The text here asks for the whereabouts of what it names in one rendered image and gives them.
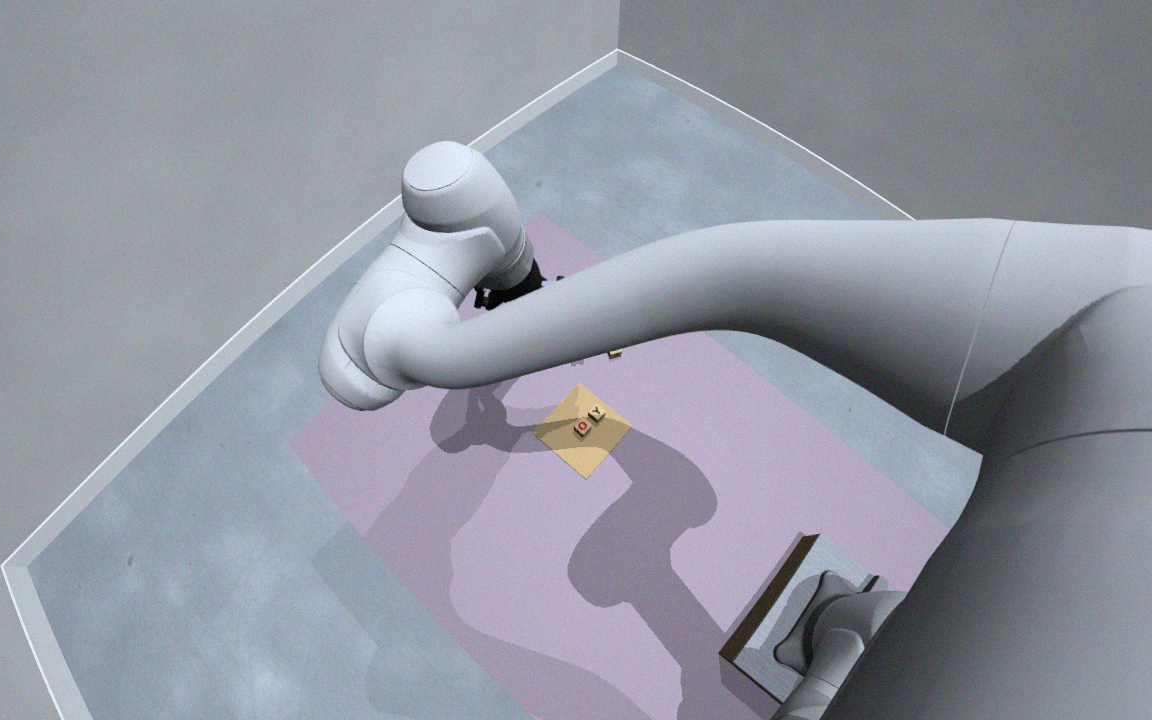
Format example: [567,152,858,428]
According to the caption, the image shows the tan square mat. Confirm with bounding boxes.
[533,382,632,479]

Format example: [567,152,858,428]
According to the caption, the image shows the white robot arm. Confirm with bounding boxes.
[318,141,1152,720]

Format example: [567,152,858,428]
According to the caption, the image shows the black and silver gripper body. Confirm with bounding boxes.
[490,259,547,302]

